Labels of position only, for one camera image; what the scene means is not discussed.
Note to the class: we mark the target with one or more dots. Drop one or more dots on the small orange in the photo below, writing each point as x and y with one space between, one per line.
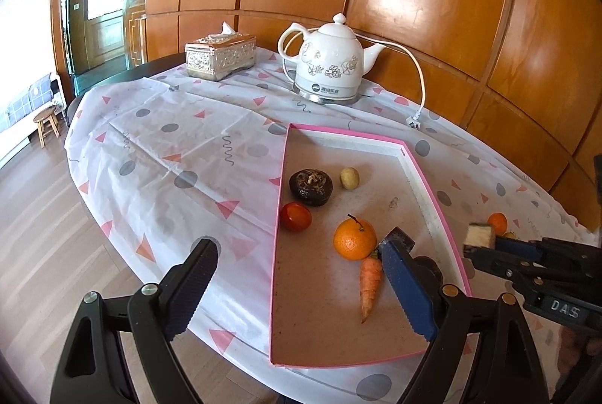
498 223

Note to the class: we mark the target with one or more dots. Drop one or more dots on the dark water chestnut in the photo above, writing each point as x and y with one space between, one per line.
310 190
430 270

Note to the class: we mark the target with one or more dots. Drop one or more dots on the silver ornate tissue box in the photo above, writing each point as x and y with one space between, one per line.
221 55

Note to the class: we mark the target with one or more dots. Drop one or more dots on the small carrot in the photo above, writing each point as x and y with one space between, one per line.
370 281

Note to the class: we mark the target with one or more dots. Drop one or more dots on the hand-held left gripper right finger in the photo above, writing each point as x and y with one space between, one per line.
404 281

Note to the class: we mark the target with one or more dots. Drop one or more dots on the white floral electric kettle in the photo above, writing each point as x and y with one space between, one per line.
329 55

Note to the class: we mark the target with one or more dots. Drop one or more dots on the white patterned tablecloth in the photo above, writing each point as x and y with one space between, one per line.
188 140

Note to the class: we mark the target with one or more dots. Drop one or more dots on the white tissue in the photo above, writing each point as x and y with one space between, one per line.
227 30

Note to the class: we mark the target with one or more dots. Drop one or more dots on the small wooden stool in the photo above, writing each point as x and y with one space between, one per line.
47 116

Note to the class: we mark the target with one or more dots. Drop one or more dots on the orange with stem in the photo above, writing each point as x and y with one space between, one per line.
355 241

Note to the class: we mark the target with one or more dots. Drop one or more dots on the blue plaid sofa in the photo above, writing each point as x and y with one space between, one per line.
19 103

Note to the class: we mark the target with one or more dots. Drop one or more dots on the small yellow potato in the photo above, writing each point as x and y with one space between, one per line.
349 178

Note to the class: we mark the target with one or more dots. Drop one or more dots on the red tomato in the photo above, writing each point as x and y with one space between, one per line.
296 217

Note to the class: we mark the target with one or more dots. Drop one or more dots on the silver kettle base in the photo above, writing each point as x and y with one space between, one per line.
324 99

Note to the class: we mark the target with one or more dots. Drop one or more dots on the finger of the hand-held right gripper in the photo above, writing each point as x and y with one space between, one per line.
494 263
522 249

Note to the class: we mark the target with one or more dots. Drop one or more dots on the pink shallow box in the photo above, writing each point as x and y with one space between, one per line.
329 314

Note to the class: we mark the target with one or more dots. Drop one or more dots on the person's right hand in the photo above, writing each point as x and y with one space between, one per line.
571 352

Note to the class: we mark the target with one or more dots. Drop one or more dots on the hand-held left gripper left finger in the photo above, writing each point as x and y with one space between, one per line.
193 286

